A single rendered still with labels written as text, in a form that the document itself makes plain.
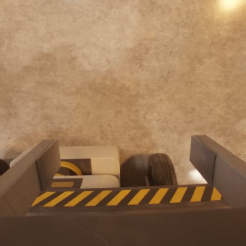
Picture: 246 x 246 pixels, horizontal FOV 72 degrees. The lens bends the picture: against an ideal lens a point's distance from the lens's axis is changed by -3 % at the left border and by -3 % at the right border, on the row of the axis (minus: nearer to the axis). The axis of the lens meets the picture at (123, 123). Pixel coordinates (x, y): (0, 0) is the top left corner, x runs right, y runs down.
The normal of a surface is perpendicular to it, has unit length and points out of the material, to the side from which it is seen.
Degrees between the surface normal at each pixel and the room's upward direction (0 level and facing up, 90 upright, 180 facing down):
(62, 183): 90
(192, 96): 0
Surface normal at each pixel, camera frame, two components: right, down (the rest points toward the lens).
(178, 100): 0.02, 0.25
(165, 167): -0.01, -0.76
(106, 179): -0.03, -0.97
